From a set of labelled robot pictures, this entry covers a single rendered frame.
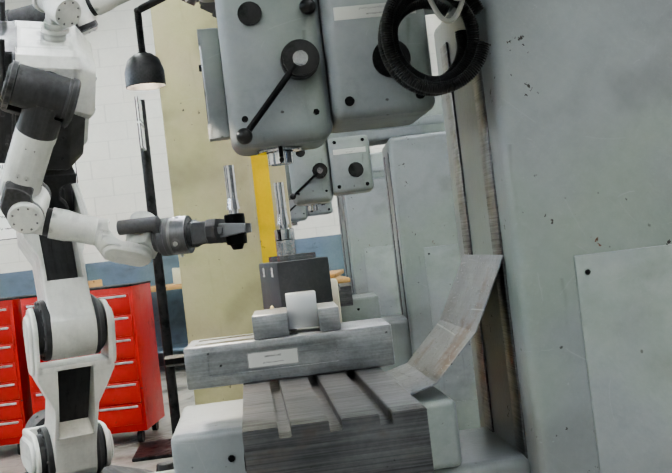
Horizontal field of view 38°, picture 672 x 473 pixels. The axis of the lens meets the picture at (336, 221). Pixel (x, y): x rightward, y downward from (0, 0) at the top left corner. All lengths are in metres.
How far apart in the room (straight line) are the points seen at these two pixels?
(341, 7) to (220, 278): 1.94
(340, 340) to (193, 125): 2.07
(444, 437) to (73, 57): 1.17
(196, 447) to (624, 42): 1.02
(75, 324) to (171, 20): 1.63
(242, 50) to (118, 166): 9.22
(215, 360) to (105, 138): 9.44
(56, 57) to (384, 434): 1.34
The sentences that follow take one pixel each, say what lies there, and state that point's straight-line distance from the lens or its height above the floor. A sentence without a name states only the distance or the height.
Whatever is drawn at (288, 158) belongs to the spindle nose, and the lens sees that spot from 1.87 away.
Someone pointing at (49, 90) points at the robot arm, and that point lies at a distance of 2.17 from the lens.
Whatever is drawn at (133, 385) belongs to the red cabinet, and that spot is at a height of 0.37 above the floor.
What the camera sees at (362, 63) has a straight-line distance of 1.81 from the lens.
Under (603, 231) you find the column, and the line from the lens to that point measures 1.76.
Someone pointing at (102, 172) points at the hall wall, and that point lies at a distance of 11.03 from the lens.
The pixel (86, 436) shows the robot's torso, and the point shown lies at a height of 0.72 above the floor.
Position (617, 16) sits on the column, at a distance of 1.82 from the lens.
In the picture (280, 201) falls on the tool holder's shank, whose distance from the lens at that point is 2.36.
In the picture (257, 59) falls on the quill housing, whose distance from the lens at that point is 1.82.
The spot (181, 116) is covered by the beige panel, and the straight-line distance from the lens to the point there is 3.64.
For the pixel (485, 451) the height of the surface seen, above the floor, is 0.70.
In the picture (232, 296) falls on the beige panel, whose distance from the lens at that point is 3.61.
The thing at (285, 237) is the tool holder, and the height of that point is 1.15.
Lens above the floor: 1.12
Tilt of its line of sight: 1 degrees up
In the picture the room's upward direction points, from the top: 7 degrees counter-clockwise
